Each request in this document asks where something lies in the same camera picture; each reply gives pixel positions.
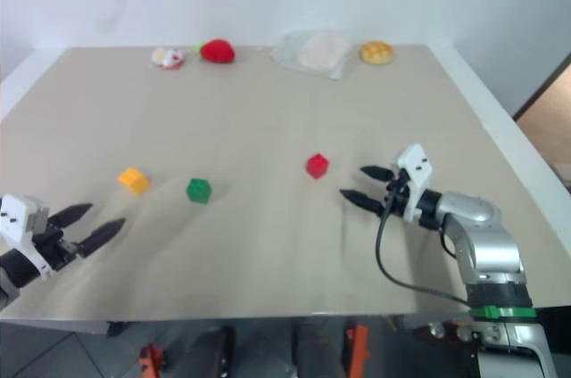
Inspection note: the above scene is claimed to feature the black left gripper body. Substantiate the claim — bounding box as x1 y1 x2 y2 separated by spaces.
31 213 82 270

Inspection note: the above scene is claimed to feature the clear plastic bag with bread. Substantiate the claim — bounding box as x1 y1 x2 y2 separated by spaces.
269 29 354 81

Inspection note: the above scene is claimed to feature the beige table cover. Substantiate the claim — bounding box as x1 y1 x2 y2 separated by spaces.
0 43 554 321

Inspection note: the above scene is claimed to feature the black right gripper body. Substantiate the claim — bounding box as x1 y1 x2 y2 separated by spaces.
378 168 411 219

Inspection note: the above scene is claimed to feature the orange black stand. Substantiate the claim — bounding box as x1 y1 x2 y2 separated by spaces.
137 342 170 374
343 325 372 378

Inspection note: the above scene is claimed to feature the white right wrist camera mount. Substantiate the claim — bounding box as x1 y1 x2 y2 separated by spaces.
391 143 435 224

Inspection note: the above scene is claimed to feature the golden bread bun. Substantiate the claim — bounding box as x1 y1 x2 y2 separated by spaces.
359 40 397 67

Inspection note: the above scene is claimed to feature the red cube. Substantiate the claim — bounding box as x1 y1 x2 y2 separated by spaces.
305 152 331 180

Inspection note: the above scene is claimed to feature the small white red toy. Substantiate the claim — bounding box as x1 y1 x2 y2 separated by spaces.
150 46 186 71

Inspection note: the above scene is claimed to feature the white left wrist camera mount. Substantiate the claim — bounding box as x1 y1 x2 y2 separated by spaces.
0 193 54 280

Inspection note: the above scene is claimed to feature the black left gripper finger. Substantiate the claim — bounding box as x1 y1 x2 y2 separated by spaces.
74 218 128 259
47 203 95 231

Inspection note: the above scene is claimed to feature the green cube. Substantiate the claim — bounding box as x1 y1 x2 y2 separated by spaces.
185 177 214 205

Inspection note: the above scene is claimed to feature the brown wooden door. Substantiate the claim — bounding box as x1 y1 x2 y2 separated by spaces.
512 53 571 195

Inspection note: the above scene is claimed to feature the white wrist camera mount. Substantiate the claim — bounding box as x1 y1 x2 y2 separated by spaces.
391 143 435 224
0 193 54 280

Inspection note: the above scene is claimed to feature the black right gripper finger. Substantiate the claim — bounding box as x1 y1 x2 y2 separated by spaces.
339 188 385 218
360 165 395 183

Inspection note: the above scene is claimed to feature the orange cube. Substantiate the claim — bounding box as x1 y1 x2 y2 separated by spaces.
117 166 151 196

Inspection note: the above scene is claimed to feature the red plush strawberry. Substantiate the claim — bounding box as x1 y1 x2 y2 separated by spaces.
192 38 236 65

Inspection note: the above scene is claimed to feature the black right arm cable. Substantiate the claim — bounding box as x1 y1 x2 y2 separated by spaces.
375 181 473 308

